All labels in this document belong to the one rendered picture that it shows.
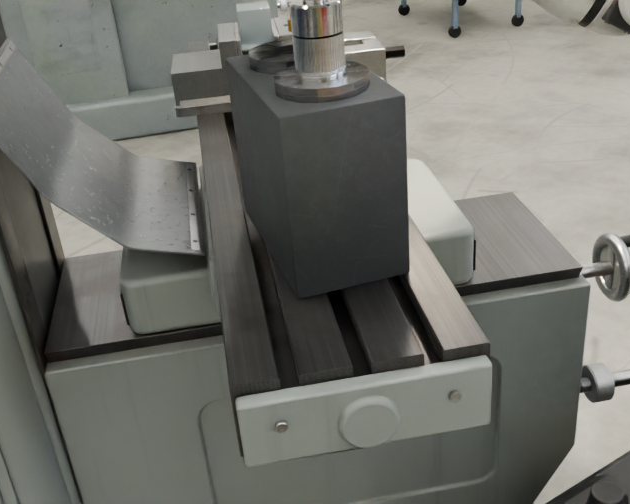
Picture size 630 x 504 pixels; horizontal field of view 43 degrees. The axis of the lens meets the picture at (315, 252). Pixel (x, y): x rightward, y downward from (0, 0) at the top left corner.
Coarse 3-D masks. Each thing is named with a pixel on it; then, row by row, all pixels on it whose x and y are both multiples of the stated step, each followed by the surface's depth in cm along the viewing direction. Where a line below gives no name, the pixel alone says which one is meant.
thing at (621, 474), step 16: (608, 464) 106; (624, 464) 104; (592, 480) 101; (608, 480) 100; (624, 480) 102; (560, 496) 101; (576, 496) 98; (592, 496) 93; (608, 496) 93; (624, 496) 93
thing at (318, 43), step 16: (336, 16) 71; (304, 32) 71; (320, 32) 71; (336, 32) 71; (304, 48) 72; (320, 48) 71; (336, 48) 72; (304, 64) 72; (320, 64) 72; (336, 64) 73; (320, 80) 73
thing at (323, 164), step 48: (288, 48) 85; (240, 96) 83; (288, 96) 72; (336, 96) 71; (384, 96) 72; (240, 144) 89; (288, 144) 70; (336, 144) 72; (384, 144) 73; (288, 192) 72; (336, 192) 74; (384, 192) 76; (288, 240) 76; (336, 240) 76; (384, 240) 78; (336, 288) 79
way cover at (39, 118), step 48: (0, 48) 111; (0, 96) 101; (48, 96) 118; (0, 144) 93; (48, 144) 107; (96, 144) 122; (48, 192) 98; (96, 192) 108; (144, 192) 117; (192, 192) 120; (144, 240) 104; (192, 240) 106
